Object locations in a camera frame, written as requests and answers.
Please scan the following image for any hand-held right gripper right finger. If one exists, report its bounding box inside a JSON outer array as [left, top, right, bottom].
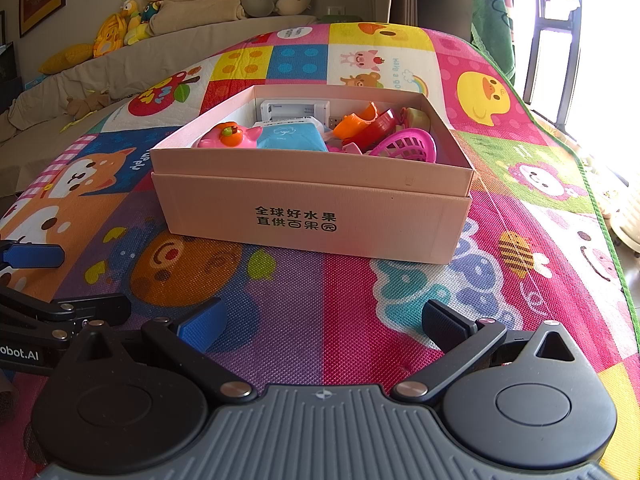
[[391, 300, 576, 406]]

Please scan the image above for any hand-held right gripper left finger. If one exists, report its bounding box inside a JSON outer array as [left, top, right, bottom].
[[70, 297, 257, 403]]

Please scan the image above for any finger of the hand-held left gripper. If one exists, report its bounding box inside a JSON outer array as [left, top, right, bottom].
[[0, 286, 133, 346], [0, 241, 66, 270]]

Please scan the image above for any pink cardboard box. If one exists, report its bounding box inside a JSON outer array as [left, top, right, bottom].
[[149, 82, 475, 266]]

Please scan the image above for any pink doll with orange hair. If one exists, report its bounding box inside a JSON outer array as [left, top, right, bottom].
[[197, 121, 263, 150]]

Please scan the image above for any gold toy cup pink lid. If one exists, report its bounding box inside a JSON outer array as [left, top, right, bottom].
[[400, 106, 432, 132]]

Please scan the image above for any white rectangular box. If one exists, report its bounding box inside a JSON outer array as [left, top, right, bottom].
[[259, 99, 332, 126]]

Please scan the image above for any colourful printed play mat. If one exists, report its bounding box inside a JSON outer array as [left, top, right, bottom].
[[0, 21, 640, 480]]

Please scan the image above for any brown plush toy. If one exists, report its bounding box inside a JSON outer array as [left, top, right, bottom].
[[66, 91, 112, 121]]

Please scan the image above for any pink toy basket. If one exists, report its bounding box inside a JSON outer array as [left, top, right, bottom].
[[369, 127, 437, 165]]

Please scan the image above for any yellow cushion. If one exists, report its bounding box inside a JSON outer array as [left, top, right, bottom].
[[39, 42, 96, 76]]

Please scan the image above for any red plastic toy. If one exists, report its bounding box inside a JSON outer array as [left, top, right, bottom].
[[350, 108, 401, 153]]

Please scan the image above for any blue packet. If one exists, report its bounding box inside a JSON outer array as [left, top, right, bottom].
[[255, 117, 330, 152]]

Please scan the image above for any beige sofa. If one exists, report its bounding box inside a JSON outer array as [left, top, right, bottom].
[[0, 12, 321, 196]]

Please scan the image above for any orange plastic toy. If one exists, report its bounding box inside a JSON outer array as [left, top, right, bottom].
[[332, 101, 379, 140]]

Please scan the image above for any round yellow plush toy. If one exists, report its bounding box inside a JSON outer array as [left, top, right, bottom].
[[92, 12, 126, 58]]

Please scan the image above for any yellow duck plush toy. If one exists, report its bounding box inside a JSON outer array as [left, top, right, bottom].
[[120, 0, 151, 46]]

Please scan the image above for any green printed cloth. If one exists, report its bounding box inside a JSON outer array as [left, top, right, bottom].
[[471, 0, 517, 86]]

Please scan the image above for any beige folded blanket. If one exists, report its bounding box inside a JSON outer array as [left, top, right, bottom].
[[147, 0, 251, 37]]

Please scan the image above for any black window frame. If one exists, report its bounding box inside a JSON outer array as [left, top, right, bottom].
[[520, 0, 586, 131]]

